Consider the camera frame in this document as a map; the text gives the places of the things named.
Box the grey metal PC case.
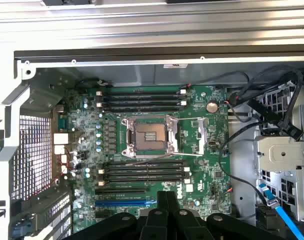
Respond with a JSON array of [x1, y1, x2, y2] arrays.
[[0, 43, 304, 240]]

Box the red black fan wire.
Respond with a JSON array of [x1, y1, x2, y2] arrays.
[[50, 147, 77, 188]]

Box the silver CPU socket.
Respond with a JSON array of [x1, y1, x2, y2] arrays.
[[120, 115, 180, 159]]

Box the blue expansion slot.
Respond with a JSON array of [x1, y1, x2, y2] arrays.
[[94, 199, 158, 207]]

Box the green Dell motherboard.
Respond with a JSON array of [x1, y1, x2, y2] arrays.
[[53, 84, 233, 235]]

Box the grey metal disk bay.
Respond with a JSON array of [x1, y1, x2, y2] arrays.
[[253, 83, 304, 223]]

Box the thin black curved wire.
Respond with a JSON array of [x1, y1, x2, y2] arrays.
[[219, 121, 272, 208]]

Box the thick black power wire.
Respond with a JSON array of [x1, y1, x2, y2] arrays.
[[226, 66, 304, 141]]

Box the thin black looped wire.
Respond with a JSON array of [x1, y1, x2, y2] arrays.
[[203, 71, 251, 87]]

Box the blue card retention bracket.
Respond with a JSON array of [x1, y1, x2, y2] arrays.
[[10, 221, 34, 238]]

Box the black RAM slot white latches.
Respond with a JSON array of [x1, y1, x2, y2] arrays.
[[98, 177, 191, 187], [95, 100, 188, 107], [98, 166, 191, 174], [95, 90, 188, 97]]

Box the black RAM stick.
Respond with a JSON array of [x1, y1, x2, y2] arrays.
[[103, 172, 187, 179]]

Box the silver socket cover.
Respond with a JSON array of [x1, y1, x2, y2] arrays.
[[195, 116, 208, 156]]

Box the long black expansion slot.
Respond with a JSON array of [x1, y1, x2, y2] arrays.
[[94, 188, 147, 196]]

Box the round coin cell battery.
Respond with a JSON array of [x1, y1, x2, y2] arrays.
[[206, 100, 219, 113]]

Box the thin metal locking lever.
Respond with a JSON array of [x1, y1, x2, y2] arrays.
[[166, 115, 207, 121], [126, 151, 205, 168]]

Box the blue SATA wire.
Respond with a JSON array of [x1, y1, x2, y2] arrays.
[[258, 183, 304, 240]]

